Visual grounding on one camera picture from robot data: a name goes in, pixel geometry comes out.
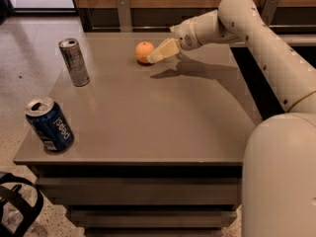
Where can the black strap object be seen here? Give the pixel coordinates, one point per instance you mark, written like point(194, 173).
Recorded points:
point(9, 193)

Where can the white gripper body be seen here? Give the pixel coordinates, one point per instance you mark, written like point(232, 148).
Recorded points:
point(184, 34)

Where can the grey drawer cabinet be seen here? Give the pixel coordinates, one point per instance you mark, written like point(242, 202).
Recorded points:
point(158, 150)

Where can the blue Pepsi can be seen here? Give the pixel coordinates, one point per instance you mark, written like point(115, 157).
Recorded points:
point(49, 123)

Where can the metal bracket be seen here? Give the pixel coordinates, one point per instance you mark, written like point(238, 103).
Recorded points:
point(269, 8)
point(124, 16)

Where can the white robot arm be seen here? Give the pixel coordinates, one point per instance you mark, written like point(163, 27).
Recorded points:
point(279, 166)

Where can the orange fruit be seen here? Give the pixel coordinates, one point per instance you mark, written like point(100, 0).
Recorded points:
point(142, 50)

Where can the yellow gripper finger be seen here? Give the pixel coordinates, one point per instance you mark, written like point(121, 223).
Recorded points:
point(165, 49)

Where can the tall silver energy drink can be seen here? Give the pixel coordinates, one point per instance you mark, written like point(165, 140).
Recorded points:
point(72, 55)

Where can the left metal bracket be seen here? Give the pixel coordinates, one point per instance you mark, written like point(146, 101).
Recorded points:
point(124, 16)

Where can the right metal bracket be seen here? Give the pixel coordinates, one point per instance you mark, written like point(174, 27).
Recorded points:
point(269, 8)

